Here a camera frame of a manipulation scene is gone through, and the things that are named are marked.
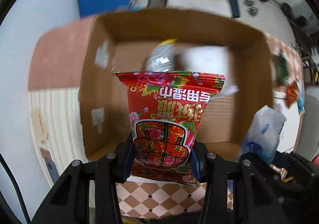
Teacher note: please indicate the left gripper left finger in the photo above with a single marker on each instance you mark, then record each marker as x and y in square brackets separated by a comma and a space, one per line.
[114, 167]

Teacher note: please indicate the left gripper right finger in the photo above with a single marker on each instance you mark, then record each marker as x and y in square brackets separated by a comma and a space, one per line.
[210, 168]

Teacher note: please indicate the light blue tissue pack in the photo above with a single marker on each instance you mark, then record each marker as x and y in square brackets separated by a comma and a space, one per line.
[263, 136]

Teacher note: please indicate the red floral wet wipes pack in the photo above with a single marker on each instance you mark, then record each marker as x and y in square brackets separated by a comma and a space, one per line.
[165, 111]

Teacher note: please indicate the orange snack bag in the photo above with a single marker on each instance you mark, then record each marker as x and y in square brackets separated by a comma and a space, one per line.
[291, 94]

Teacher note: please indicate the white translucent plastic bag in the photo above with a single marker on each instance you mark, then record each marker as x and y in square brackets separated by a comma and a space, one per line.
[209, 59]

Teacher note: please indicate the silver yellow snack bag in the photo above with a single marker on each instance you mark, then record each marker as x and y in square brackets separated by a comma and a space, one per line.
[162, 57]

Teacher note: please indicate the blue long snack pack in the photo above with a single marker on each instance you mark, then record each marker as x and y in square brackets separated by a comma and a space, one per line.
[300, 102]

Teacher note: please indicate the green snack pack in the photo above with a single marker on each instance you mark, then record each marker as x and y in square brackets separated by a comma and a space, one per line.
[281, 68]

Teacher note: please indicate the grey chair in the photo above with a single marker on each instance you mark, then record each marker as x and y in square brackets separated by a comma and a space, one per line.
[308, 139]

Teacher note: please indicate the brown cardboard box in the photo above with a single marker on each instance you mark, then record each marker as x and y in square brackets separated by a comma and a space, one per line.
[121, 42]

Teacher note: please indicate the chrome dumbbell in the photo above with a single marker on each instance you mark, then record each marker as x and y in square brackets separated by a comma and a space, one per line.
[252, 10]

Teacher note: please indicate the dark blue floor mat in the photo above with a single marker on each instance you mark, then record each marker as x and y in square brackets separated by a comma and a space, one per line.
[234, 8]

